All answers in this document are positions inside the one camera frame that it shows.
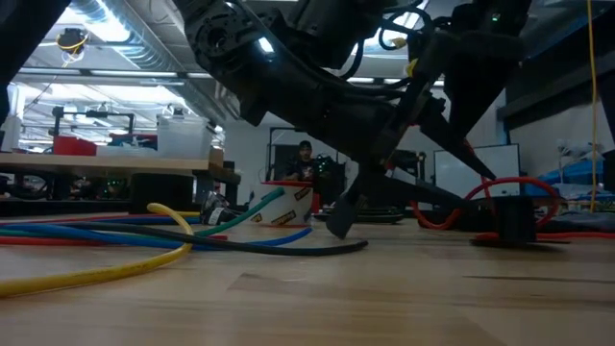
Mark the silver ventilation duct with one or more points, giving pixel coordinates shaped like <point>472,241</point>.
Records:
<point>139,48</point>

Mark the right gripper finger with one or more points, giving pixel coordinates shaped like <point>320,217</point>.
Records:
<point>459,106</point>
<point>480,103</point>

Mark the blue tarp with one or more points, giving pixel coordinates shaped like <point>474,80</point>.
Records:
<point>572,175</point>

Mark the ceiling light strip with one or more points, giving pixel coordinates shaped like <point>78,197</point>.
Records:
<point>130,73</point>

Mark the black cabinet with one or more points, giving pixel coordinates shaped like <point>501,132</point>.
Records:
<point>408,163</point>

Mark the clear plastic bin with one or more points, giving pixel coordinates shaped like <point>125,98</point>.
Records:
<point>182,139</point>

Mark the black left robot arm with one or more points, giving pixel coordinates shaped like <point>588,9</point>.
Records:
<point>269,72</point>

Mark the black desk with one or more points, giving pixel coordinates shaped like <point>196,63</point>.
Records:
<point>552,86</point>

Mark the wooden workbench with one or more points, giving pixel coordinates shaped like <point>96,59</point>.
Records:
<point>96,164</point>

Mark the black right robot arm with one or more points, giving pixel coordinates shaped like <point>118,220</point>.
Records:
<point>480,12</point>

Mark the person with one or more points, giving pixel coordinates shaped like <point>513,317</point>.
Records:
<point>303,165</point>

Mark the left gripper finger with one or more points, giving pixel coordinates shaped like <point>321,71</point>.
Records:
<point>447,132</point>
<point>408,194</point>

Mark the red plastic bin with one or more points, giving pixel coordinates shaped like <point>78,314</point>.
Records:
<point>72,146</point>

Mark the black white bundle tape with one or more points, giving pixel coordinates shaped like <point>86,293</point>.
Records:
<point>216,216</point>

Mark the whiteboard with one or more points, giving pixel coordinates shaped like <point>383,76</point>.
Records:
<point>504,165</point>

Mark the black metal rig frame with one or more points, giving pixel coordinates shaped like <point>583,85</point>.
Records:
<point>270,154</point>
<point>108,115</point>

